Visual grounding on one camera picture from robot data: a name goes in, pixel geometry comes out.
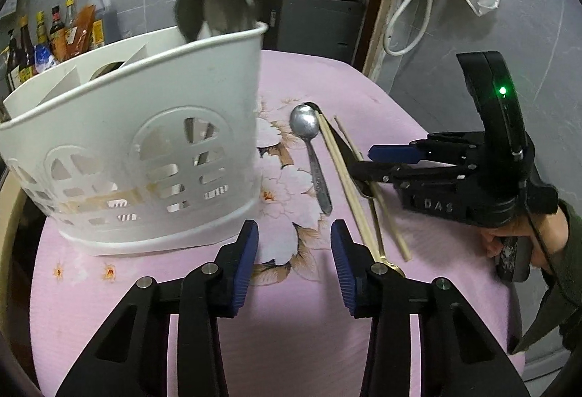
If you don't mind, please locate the pink floral tablecloth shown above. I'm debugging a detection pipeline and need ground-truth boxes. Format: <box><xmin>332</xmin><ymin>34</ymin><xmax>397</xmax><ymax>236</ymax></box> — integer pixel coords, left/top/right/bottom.
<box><xmin>34</xmin><ymin>49</ymin><xmax>526</xmax><ymax>397</ymax></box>

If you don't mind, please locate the person's right hand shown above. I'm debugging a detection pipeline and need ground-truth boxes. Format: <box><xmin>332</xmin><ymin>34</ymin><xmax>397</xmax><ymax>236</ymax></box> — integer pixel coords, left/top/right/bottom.
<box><xmin>479</xmin><ymin>199</ymin><xmax>569</xmax><ymax>270</ymax></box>

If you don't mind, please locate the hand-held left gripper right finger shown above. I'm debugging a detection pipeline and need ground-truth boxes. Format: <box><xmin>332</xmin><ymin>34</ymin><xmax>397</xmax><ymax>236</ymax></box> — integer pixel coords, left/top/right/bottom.
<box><xmin>330</xmin><ymin>219</ymin><xmax>530</xmax><ymax>397</ymax></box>

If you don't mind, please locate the person's right forearm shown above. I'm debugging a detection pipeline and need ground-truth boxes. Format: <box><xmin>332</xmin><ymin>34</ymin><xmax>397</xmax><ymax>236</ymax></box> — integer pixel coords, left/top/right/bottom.
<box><xmin>509</xmin><ymin>197</ymin><xmax>582</xmax><ymax>354</ymax></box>

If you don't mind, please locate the yellow-capped sauce bottle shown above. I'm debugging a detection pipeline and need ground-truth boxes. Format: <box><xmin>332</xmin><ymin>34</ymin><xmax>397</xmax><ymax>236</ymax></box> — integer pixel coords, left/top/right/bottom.
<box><xmin>35</xmin><ymin>11</ymin><xmax>51</xmax><ymax>47</ymax></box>

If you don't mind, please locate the red-capped soy sauce bottle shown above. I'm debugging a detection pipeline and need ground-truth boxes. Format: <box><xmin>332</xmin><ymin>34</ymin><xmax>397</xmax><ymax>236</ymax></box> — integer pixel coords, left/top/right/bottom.
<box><xmin>49</xmin><ymin>6</ymin><xmax>69</xmax><ymax>56</ymax></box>

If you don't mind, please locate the gold long-handled spoon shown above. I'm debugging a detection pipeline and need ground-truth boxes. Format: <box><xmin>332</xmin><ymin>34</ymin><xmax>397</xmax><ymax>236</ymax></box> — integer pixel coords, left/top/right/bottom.
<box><xmin>366</xmin><ymin>185</ymin><xmax>405</xmax><ymax>278</ymax></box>

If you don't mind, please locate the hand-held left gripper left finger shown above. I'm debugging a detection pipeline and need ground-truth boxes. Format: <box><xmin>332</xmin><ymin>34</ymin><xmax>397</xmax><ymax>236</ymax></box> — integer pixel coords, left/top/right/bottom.
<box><xmin>55</xmin><ymin>219</ymin><xmax>260</xmax><ymax>397</ymax></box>

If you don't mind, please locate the dark pump bottle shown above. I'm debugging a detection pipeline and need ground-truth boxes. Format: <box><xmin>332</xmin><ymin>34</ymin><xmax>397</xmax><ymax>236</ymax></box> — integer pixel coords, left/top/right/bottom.
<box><xmin>5</xmin><ymin>37</ymin><xmax>23</xmax><ymax>93</ymax></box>

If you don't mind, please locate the dark grey cabinet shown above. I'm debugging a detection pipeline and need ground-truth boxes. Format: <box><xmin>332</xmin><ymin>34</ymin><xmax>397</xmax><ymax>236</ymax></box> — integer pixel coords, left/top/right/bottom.
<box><xmin>255</xmin><ymin>0</ymin><xmax>364</xmax><ymax>63</ymax></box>

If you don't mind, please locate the wooden chopstick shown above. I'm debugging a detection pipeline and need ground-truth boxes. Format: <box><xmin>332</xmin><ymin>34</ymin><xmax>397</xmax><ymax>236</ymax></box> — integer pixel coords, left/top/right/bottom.
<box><xmin>334</xmin><ymin>115</ymin><xmax>412</xmax><ymax>262</ymax></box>
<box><xmin>318</xmin><ymin>112</ymin><xmax>385</xmax><ymax>259</ymax></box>

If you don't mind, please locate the black utensil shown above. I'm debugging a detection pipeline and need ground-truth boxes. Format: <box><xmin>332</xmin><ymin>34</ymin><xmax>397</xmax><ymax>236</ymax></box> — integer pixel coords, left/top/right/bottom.
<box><xmin>302</xmin><ymin>101</ymin><xmax>378</xmax><ymax>200</ymax></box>

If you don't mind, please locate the dark oil jug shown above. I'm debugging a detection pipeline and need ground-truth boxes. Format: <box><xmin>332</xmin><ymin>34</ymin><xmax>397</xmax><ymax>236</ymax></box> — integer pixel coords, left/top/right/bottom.
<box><xmin>88</xmin><ymin>0</ymin><xmax>119</xmax><ymax>49</ymax></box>

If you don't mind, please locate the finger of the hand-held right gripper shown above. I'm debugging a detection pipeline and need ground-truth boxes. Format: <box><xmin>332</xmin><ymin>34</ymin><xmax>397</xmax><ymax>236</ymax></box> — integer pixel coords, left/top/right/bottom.
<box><xmin>367</xmin><ymin>131</ymin><xmax>483</xmax><ymax>172</ymax></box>
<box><xmin>348</xmin><ymin>160</ymin><xmax>465</xmax><ymax>200</ymax></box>

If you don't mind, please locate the tall dark sauce bottle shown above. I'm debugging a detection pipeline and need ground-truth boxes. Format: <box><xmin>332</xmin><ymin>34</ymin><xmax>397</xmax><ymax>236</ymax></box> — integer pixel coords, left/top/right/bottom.
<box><xmin>18</xmin><ymin>16</ymin><xmax>37</xmax><ymax>82</ymax></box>

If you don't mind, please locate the white seasoning bag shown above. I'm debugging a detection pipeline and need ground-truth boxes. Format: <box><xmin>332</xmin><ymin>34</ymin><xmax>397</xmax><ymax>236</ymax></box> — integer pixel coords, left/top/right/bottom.
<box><xmin>34</xmin><ymin>44</ymin><xmax>60</xmax><ymax>75</ymax></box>

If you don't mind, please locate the white shower hose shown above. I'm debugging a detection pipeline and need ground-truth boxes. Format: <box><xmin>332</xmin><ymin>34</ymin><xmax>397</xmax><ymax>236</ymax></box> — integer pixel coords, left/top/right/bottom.
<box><xmin>383</xmin><ymin>0</ymin><xmax>455</xmax><ymax>56</ymax></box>

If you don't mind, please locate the white plastic utensil basket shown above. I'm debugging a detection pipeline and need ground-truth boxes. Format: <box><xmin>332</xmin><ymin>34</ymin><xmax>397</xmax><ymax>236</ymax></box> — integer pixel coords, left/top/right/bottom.
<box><xmin>0</xmin><ymin>21</ymin><xmax>269</xmax><ymax>257</ymax></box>

